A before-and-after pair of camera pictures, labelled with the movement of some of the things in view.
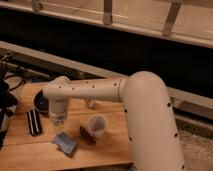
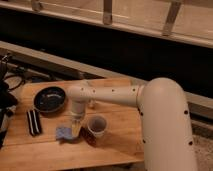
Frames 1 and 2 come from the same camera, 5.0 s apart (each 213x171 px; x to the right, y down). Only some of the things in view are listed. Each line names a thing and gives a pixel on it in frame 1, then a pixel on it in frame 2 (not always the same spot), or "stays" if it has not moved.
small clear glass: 91,103 stays
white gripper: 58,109 to 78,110
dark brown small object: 86,136 stays
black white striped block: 34,122 stays
